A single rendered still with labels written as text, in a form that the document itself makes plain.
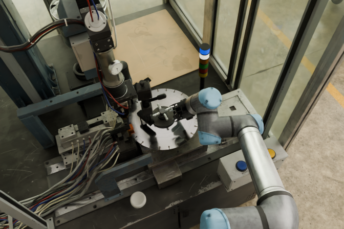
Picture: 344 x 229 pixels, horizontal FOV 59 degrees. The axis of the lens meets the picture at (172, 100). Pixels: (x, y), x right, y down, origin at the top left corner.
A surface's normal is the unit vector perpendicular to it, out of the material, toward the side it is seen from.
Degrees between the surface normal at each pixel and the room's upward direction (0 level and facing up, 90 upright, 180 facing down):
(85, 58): 90
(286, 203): 26
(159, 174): 0
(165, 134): 0
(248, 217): 20
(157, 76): 0
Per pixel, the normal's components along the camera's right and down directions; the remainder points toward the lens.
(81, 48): 0.39, 0.74
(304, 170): -0.04, -0.58
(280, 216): 0.16, -0.75
